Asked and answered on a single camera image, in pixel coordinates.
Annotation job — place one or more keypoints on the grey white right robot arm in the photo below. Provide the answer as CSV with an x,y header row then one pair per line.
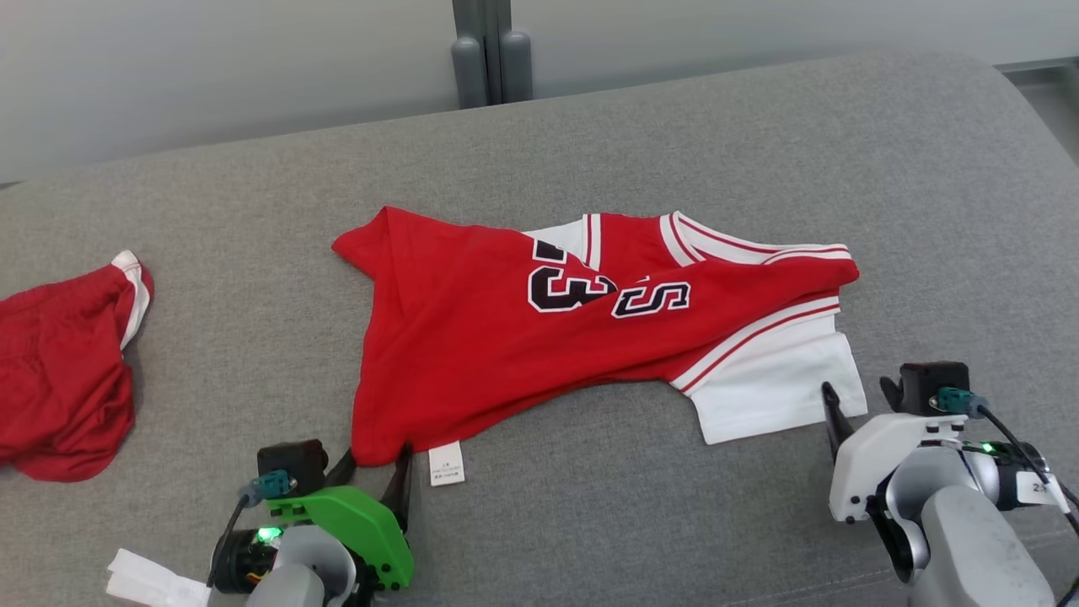
x,y
969,548

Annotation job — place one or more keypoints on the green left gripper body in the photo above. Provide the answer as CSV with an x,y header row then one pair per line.
x,y
354,518

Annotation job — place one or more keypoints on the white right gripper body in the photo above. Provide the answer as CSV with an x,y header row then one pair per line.
x,y
877,455

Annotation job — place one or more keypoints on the red mesh shorts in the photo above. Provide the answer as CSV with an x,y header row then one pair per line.
x,y
59,379

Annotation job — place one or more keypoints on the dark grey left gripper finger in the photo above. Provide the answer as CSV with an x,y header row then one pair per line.
x,y
399,493
340,472

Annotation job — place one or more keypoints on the red white basketball jersey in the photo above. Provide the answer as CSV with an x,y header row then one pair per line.
x,y
472,354

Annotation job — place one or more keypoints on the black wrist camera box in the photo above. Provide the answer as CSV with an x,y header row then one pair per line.
x,y
291,464
927,379

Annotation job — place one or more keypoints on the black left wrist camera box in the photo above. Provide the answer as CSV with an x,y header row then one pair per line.
x,y
291,464

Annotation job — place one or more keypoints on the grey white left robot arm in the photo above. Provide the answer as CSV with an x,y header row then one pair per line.
x,y
295,582

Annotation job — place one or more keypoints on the grey metal partition post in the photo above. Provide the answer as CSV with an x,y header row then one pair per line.
x,y
493,51

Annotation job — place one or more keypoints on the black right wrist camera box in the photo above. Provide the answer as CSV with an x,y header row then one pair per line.
x,y
927,379

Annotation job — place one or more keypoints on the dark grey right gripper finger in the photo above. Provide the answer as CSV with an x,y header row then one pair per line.
x,y
837,421
893,396

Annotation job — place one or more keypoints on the white tape tag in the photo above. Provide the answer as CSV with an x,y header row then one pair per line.
x,y
152,582

